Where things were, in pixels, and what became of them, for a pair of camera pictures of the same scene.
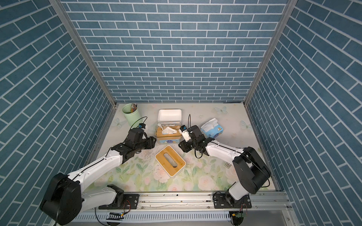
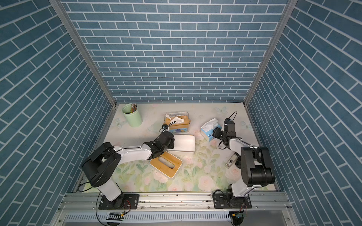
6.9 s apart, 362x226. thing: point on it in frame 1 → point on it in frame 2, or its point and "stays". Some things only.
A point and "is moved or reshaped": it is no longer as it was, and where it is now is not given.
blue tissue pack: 211,129 stays
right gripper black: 184,147 → 217,132
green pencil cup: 131,117 stays
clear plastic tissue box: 168,133 is moved or reshaped
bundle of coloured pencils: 134,107 stays
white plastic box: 169,117 → 184,145
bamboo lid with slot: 159,133 → 178,119
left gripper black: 151,142 → 171,142
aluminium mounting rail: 261,201 stays
